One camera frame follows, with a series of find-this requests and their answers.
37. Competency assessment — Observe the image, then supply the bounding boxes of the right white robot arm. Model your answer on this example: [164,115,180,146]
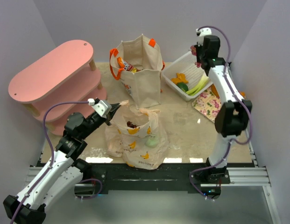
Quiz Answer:
[190,35,252,183]

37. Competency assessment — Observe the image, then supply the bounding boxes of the dark green lime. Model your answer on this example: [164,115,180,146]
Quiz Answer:
[177,82,189,92]

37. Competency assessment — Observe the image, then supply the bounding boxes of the pink three tier shelf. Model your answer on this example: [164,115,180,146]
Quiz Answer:
[8,40,107,135]

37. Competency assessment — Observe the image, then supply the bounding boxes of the orange frosted muffin toy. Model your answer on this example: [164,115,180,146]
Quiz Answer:
[211,84,219,98]

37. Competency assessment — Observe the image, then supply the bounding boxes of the floral pattern tray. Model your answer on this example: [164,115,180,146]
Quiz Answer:
[192,88,221,123]

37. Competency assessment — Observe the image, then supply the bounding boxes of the green celery stalks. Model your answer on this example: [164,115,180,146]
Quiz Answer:
[185,75,209,96]

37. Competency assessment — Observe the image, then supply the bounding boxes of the orange banana print plastic bag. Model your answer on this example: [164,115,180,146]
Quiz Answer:
[105,100,169,170]

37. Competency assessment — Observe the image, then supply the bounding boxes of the black base mount frame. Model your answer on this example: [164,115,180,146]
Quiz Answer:
[83,163,232,195]

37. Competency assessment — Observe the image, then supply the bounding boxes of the orange bread toy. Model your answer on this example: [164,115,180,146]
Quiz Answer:
[239,91,246,98]

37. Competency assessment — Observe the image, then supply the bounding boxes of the green watermelon ball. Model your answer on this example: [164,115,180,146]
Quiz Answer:
[145,136,159,148]

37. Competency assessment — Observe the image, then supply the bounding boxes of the pink grape bunch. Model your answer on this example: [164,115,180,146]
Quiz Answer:
[190,45,201,68]

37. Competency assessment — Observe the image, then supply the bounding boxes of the orange yellow snack bag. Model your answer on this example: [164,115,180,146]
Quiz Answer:
[117,57,139,73]

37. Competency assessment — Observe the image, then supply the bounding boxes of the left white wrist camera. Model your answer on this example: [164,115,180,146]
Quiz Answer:
[87,98,112,118]

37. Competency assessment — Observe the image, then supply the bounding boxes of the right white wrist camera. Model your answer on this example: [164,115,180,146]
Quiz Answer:
[196,28,212,46]

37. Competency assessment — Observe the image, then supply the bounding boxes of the purple grape bunch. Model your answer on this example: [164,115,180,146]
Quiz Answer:
[127,121,138,129]

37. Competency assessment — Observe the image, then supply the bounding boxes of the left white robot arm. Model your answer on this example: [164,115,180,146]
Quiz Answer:
[3,98,121,224]

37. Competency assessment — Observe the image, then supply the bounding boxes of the orange star shaped toy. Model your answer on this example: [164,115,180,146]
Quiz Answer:
[171,73,189,84]

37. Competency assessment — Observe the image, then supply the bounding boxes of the white plastic basket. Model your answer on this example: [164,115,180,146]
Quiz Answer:
[162,51,212,101]

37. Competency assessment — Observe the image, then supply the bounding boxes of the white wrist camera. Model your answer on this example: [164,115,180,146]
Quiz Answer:
[87,98,112,118]
[196,28,212,46]

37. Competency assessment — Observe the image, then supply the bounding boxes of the canvas tote bag orange handles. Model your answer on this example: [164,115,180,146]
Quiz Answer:
[109,35,165,108]

